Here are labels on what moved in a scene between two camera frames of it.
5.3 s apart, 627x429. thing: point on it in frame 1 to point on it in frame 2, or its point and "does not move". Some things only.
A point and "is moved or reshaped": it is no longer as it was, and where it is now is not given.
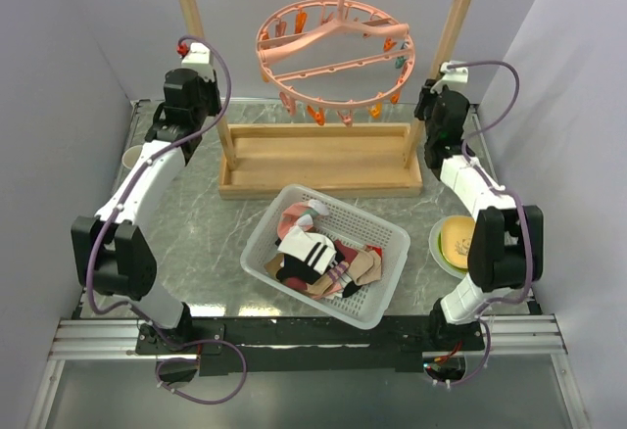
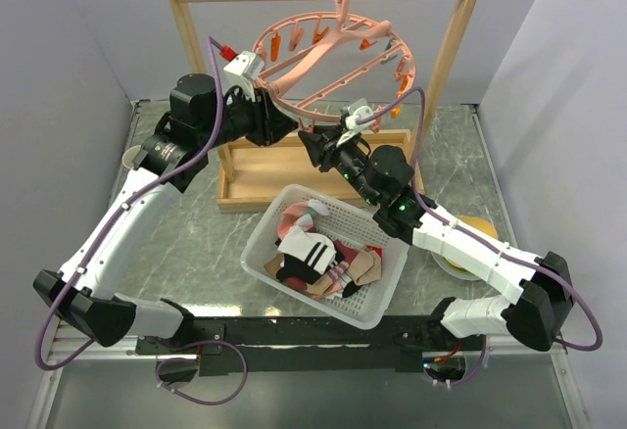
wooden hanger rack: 272,160 is moved or reshaped
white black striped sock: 306,256 does not move
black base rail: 281,345 does not move
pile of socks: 315,263 does not move
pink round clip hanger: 337,56 is moved or reshaped
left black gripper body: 210,98 to 246,117
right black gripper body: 425,109 to 350,160
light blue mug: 130,156 does not move
